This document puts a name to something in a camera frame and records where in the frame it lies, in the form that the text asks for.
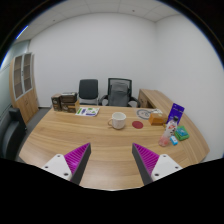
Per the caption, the black visitor chair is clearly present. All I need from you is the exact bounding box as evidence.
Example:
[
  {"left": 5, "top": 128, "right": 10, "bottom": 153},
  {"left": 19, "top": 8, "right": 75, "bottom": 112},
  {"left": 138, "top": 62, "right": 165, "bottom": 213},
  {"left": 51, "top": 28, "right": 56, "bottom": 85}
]
[{"left": 77, "top": 78, "right": 100, "bottom": 106}]

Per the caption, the clear drink bottle black cap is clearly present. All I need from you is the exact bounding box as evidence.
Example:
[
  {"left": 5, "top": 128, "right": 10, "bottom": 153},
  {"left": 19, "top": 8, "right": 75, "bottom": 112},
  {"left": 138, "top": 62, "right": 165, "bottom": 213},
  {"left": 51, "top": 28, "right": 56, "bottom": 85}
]
[{"left": 158, "top": 115, "right": 180, "bottom": 148}]

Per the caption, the grey backpack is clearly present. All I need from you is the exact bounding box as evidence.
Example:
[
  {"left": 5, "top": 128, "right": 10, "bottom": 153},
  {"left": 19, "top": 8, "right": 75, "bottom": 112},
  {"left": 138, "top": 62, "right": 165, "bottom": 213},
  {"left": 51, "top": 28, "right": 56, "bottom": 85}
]
[{"left": 108, "top": 81, "right": 130, "bottom": 108}]

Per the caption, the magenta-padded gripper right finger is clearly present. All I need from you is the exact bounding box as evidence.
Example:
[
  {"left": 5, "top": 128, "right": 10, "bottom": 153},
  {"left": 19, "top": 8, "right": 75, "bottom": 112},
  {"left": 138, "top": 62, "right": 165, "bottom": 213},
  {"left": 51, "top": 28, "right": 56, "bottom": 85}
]
[{"left": 131, "top": 142, "right": 184, "bottom": 186}]

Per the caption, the white printed leaflet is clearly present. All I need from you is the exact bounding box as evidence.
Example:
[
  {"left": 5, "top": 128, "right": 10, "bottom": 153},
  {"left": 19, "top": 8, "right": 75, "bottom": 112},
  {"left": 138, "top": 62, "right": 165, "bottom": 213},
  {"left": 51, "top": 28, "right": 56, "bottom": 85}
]
[{"left": 75, "top": 106, "right": 101, "bottom": 118}]

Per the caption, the purple retail package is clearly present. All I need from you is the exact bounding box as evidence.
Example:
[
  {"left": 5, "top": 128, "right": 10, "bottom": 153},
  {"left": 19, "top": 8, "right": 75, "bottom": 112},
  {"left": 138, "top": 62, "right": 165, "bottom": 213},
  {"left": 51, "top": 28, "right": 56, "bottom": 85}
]
[{"left": 166, "top": 102, "right": 186, "bottom": 126}]

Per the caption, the orange wooden tissue box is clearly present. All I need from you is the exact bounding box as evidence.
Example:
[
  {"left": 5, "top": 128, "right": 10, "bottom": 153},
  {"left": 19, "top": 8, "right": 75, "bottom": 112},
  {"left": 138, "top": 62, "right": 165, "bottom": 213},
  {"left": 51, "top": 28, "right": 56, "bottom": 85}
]
[{"left": 148, "top": 109, "right": 168, "bottom": 127}]

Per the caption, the small light blue box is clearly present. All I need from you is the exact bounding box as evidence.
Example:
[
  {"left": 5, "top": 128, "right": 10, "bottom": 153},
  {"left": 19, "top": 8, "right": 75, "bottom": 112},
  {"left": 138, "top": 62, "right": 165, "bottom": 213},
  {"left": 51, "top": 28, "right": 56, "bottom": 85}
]
[{"left": 169, "top": 135, "right": 179, "bottom": 147}]

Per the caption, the small dark brown box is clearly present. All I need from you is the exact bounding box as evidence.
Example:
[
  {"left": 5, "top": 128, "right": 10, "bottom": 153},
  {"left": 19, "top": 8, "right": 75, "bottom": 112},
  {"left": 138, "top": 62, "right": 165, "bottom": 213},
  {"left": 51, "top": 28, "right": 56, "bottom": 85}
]
[{"left": 50, "top": 93, "right": 63, "bottom": 112}]

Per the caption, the white ceramic mug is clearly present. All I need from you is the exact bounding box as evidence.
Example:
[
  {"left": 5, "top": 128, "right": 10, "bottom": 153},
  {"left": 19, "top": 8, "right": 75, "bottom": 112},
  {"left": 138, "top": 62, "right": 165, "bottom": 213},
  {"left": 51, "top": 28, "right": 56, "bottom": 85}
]
[{"left": 107, "top": 111, "right": 128, "bottom": 130}]

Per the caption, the black leather armchair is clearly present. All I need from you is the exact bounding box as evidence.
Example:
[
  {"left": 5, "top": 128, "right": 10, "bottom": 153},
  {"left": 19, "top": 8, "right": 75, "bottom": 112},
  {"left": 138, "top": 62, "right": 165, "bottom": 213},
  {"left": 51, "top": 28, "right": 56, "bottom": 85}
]
[{"left": 0, "top": 106, "right": 27, "bottom": 161}]

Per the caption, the wooden side desk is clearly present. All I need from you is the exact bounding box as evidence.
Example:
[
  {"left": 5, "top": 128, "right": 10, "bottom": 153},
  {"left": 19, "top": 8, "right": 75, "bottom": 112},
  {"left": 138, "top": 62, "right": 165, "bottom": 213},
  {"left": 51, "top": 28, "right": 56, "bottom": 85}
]
[{"left": 137, "top": 88, "right": 175, "bottom": 115}]

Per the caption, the wooden glass-door cabinet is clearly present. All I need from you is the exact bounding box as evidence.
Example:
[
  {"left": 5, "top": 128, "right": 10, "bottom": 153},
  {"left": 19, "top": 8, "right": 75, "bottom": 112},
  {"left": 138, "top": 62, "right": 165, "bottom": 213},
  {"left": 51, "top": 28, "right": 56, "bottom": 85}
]
[{"left": 8, "top": 52, "right": 40, "bottom": 125}]

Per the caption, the brown box with tan side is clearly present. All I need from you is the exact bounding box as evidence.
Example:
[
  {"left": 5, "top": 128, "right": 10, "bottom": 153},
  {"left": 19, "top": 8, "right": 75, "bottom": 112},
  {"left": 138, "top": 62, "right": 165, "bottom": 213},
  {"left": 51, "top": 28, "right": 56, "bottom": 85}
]
[{"left": 61, "top": 100, "right": 81, "bottom": 114}]

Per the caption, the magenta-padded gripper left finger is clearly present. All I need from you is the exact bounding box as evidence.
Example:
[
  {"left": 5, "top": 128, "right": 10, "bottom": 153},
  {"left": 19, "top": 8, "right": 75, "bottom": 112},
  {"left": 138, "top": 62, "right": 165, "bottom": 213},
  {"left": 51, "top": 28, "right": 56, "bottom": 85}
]
[{"left": 41, "top": 142, "right": 92, "bottom": 186}]

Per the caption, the black mesh office chair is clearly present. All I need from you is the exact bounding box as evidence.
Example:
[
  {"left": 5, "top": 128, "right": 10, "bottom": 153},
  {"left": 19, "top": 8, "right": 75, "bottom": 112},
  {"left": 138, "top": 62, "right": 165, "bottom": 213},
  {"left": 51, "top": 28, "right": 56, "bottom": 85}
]
[{"left": 98, "top": 77, "right": 140, "bottom": 108}]

